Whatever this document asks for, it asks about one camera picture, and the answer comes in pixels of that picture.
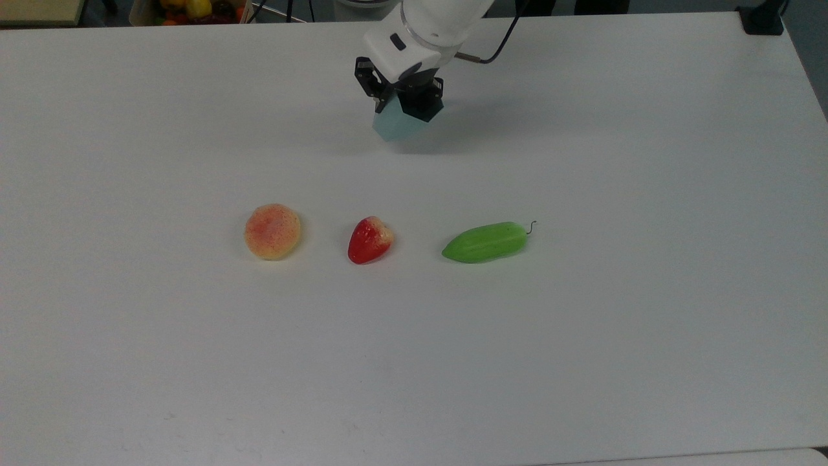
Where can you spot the red toy strawberry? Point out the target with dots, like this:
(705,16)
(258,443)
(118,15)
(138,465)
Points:
(369,241)

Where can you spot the box of toy fruit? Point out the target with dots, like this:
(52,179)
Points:
(194,10)

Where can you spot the orange toy peach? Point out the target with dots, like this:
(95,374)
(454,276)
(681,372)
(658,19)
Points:
(272,232)

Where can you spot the black clamp mount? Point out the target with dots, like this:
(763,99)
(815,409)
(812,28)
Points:
(762,18)

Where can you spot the beige board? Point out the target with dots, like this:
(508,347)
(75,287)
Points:
(39,10)

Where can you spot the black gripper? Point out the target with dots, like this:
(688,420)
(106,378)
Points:
(419,100)

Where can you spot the green toy fruit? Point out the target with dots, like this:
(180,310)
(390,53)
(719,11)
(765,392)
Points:
(485,243)

